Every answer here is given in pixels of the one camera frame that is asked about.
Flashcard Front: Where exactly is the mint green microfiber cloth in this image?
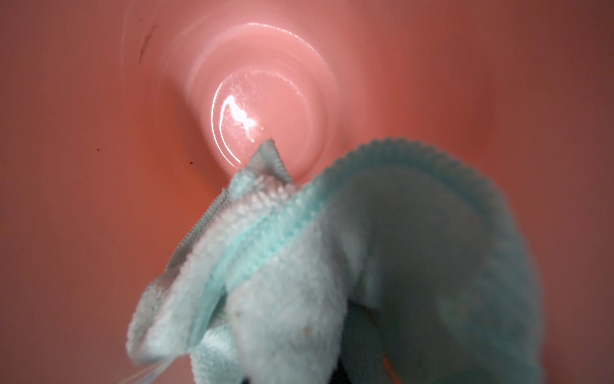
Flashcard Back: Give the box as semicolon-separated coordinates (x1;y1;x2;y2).
126;139;544;383

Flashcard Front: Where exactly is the pink plastic bucket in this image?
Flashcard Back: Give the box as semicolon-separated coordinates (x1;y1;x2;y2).
1;1;613;383

